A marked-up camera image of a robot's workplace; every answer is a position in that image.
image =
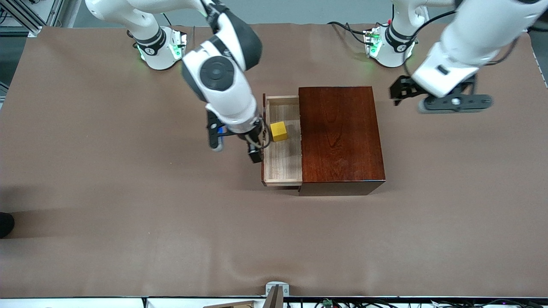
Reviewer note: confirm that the black round object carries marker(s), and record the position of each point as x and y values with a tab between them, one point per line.
5	224

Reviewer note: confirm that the brown cardboard piece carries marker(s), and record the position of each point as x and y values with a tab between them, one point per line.
233	305

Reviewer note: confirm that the yellow wooden block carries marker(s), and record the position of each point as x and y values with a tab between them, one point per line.
279	131

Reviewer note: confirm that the grey metal camera bracket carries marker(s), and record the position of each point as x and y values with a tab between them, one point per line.
277	295

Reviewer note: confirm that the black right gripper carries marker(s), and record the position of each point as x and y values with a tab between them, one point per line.
255	137

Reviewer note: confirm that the aluminium frame profile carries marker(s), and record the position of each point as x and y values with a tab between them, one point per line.
23	17

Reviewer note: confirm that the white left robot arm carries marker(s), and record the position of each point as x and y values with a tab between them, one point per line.
475	38

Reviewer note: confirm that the dark brown wooden cabinet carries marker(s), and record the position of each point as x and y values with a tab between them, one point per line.
342	137

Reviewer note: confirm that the light wood drawer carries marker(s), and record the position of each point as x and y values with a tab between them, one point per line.
282	167

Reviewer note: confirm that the brown table cover sheet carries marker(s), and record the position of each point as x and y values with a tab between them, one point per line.
214	235

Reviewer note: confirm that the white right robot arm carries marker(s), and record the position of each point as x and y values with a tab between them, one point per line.
222	85

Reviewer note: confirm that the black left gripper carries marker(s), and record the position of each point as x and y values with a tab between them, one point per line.
403	87

